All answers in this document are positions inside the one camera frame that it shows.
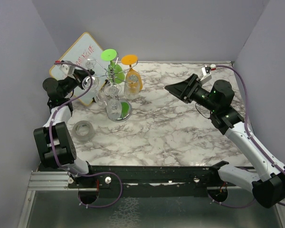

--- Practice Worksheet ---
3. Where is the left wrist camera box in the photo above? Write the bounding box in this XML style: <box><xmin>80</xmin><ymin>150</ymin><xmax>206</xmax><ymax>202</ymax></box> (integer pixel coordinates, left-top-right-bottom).
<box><xmin>55</xmin><ymin>61</ymin><xmax>75</xmax><ymax>76</ymax></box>

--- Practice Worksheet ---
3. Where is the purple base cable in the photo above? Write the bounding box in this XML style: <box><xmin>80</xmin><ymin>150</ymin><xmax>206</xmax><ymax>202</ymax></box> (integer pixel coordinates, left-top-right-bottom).
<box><xmin>208</xmin><ymin>167</ymin><xmax>256</xmax><ymax>209</ymax></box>
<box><xmin>61</xmin><ymin>166</ymin><xmax>124</xmax><ymax>209</ymax></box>

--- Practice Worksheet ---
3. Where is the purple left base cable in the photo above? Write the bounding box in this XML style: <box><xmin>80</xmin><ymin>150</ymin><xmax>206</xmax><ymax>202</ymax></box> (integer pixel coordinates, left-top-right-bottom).
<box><xmin>61</xmin><ymin>166</ymin><xmax>124</xmax><ymax>209</ymax></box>

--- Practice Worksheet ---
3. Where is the black metal base rail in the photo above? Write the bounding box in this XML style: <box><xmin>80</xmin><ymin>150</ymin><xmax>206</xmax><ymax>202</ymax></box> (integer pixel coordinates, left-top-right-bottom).
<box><xmin>38</xmin><ymin>161</ymin><xmax>252</xmax><ymax>198</ymax></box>

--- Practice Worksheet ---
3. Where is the green plastic wine glass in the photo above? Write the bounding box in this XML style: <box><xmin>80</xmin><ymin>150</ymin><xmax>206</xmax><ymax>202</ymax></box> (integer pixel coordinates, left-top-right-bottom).
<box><xmin>101</xmin><ymin>48</ymin><xmax>125</xmax><ymax>84</ymax></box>

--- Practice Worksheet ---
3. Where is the clear tape roll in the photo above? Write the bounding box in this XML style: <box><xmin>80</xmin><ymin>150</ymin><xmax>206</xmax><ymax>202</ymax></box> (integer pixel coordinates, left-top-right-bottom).
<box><xmin>72</xmin><ymin>121</ymin><xmax>95</xmax><ymax>142</ymax></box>

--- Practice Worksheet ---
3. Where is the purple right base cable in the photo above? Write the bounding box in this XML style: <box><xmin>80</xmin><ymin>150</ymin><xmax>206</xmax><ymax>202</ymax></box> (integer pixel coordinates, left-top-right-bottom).
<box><xmin>208</xmin><ymin>167</ymin><xmax>256</xmax><ymax>209</ymax></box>

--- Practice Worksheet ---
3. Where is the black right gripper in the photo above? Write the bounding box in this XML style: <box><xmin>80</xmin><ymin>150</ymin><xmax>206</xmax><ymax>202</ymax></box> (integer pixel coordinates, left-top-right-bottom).
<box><xmin>165</xmin><ymin>73</ymin><xmax>219</xmax><ymax>112</ymax></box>

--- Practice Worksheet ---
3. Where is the yellow framed whiteboard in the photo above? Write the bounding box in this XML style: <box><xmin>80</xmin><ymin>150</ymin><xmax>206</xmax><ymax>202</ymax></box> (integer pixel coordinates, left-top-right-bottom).
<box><xmin>49</xmin><ymin>32</ymin><xmax>108</xmax><ymax>106</ymax></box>

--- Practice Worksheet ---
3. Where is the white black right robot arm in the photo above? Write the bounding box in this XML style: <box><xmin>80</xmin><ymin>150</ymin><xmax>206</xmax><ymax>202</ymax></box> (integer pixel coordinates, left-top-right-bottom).
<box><xmin>165</xmin><ymin>74</ymin><xmax>285</xmax><ymax>208</ymax></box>

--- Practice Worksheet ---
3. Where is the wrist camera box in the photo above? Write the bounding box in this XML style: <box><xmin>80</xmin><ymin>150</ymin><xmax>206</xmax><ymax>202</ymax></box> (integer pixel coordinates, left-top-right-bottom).
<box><xmin>55</xmin><ymin>61</ymin><xmax>75</xmax><ymax>76</ymax></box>
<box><xmin>200</xmin><ymin>64</ymin><xmax>217</xmax><ymax>84</ymax></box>

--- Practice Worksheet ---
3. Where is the clear wine glass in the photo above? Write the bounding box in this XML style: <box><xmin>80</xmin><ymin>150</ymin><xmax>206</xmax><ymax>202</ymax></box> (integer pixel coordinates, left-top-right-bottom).
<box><xmin>104</xmin><ymin>82</ymin><xmax>122</xmax><ymax>120</ymax></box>
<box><xmin>124</xmin><ymin>74</ymin><xmax>140</xmax><ymax>100</ymax></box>
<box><xmin>84</xmin><ymin>58</ymin><xmax>97</xmax><ymax>71</ymax></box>
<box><xmin>82</xmin><ymin>76</ymin><xmax>99</xmax><ymax>91</ymax></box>

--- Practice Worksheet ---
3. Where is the chrome wine glass rack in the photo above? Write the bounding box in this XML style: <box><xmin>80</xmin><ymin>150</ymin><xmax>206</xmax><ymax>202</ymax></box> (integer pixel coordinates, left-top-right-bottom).
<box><xmin>82</xmin><ymin>55</ymin><xmax>138</xmax><ymax>122</ymax></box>

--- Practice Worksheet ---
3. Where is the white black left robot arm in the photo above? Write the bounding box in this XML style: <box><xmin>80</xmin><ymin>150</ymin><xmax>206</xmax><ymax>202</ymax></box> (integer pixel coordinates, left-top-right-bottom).
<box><xmin>33</xmin><ymin>69</ymin><xmax>95</xmax><ymax>188</ymax></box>

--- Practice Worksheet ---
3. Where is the orange plastic wine glass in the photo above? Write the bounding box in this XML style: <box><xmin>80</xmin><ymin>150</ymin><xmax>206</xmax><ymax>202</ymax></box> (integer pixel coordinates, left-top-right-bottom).
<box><xmin>121</xmin><ymin>55</ymin><xmax>143</xmax><ymax>91</ymax></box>

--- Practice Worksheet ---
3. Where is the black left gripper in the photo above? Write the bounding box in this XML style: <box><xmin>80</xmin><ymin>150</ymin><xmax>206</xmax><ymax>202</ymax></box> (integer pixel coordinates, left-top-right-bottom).
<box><xmin>60</xmin><ymin>68</ymin><xmax>94</xmax><ymax>97</ymax></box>

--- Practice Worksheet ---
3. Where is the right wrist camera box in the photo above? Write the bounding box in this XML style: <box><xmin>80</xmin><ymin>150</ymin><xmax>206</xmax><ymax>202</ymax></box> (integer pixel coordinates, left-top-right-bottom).
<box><xmin>200</xmin><ymin>64</ymin><xmax>217</xmax><ymax>84</ymax></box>

